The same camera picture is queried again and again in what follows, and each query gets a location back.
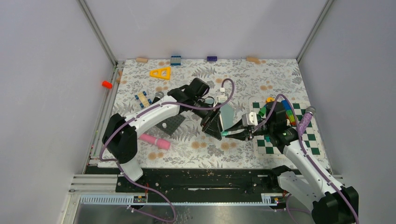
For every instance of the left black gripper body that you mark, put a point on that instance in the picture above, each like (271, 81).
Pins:
(208, 115)

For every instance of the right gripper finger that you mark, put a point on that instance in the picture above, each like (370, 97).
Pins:
(243, 136)
(237, 127)

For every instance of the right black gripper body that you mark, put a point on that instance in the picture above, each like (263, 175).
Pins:
(264, 130)

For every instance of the green white glue stick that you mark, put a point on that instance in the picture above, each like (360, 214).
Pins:
(225, 133)

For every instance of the light blue envelope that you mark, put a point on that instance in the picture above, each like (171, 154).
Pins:
(226, 114)

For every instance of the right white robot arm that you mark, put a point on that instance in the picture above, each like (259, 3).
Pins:
(328, 200)

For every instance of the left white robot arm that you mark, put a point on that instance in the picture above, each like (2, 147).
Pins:
(122, 133)

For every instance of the blue green lego block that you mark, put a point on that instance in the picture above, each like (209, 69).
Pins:
(262, 111)

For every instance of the rainbow lego brick stack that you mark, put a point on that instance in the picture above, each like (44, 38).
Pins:
(289, 113)

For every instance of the grey lego baseplate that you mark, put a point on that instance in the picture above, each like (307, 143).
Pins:
(173, 124)

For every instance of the floral table mat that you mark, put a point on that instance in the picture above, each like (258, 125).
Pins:
(190, 147)

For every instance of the green white chessboard mat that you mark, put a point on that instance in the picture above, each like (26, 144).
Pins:
(282, 134)

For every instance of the dark purple lego brick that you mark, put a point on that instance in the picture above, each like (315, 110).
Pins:
(212, 58)

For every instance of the right wooden cylinder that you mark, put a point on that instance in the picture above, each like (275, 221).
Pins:
(253, 60)

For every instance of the wooden cylinder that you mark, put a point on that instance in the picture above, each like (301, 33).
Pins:
(141, 60)
(253, 60)

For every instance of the wooden toy car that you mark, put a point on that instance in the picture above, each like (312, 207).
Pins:
(144, 101)

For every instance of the yellow triangle toy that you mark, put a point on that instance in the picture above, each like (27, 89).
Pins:
(162, 73)

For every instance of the blue lego brick stack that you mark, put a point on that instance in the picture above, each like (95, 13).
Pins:
(175, 60)

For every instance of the left wooden cylinder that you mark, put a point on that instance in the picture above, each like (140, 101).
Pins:
(141, 60)

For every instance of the orange red cap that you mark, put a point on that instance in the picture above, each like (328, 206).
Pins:
(107, 84)

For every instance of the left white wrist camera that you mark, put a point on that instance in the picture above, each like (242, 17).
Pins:
(221, 96)

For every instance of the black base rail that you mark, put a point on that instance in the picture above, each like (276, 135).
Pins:
(210, 185)

